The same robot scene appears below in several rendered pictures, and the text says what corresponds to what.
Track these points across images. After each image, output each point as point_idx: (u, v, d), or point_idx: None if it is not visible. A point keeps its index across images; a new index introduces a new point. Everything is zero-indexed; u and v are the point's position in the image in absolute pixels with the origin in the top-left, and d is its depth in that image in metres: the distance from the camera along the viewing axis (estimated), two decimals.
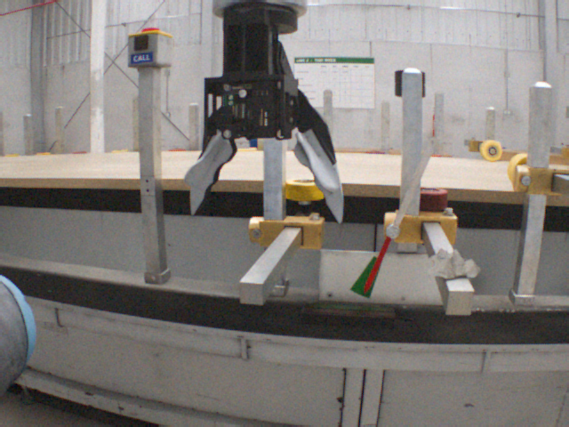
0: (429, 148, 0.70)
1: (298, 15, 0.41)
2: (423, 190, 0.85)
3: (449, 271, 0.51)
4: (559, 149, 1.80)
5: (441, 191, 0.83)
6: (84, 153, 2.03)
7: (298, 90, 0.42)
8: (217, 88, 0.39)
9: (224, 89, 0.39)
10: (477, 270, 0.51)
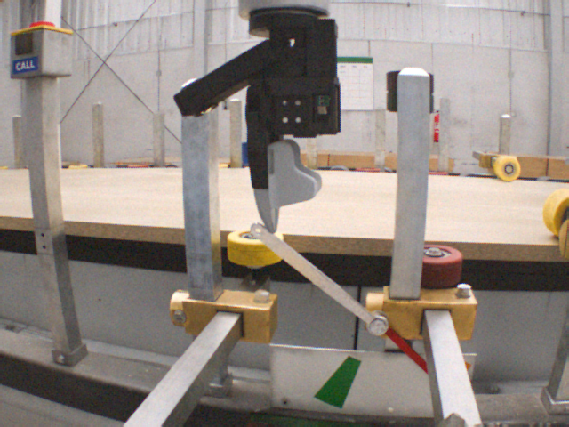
0: (266, 238, 0.46)
1: None
2: (428, 254, 0.56)
3: None
4: None
5: (454, 256, 0.55)
6: None
7: None
8: (311, 87, 0.40)
9: (316, 89, 0.40)
10: None
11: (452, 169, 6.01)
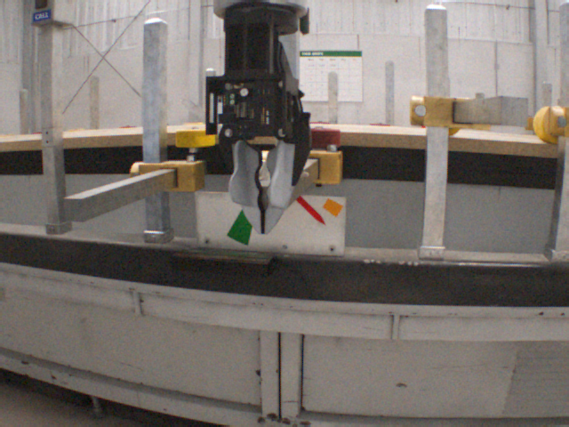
0: (186, 103, 0.70)
1: (298, 16, 0.41)
2: (314, 129, 0.84)
3: (267, 174, 0.50)
4: None
5: (332, 128, 0.83)
6: None
7: (298, 90, 0.43)
8: (218, 87, 0.39)
9: (225, 88, 0.39)
10: (304, 175, 0.51)
11: None
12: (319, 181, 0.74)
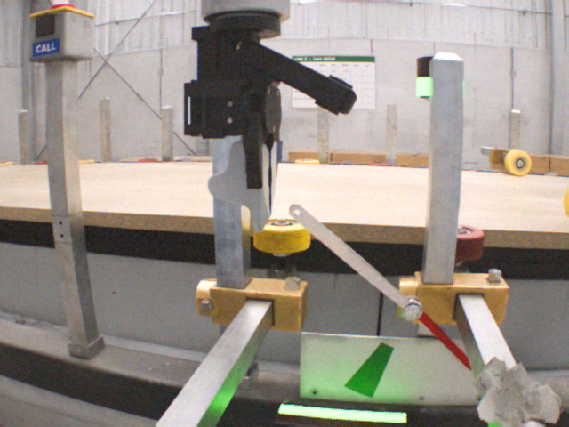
0: (304, 221, 0.45)
1: (252, 11, 0.39)
2: None
3: (515, 415, 0.26)
4: None
5: (476, 233, 0.58)
6: (47, 163, 1.73)
7: (251, 89, 0.40)
8: None
9: None
10: (559, 406, 0.26)
11: None
12: None
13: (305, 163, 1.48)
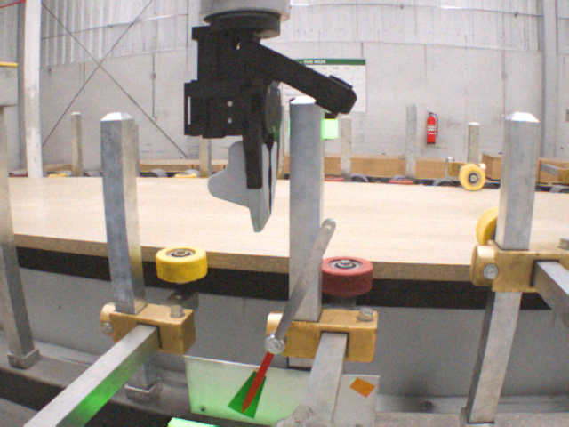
0: (323, 237, 0.45)
1: (252, 11, 0.39)
2: (339, 266, 0.64)
3: None
4: (556, 169, 1.54)
5: (363, 268, 0.62)
6: (23, 176, 1.77)
7: (251, 89, 0.40)
8: None
9: None
10: None
11: (444, 171, 6.05)
12: (347, 359, 0.53)
13: None
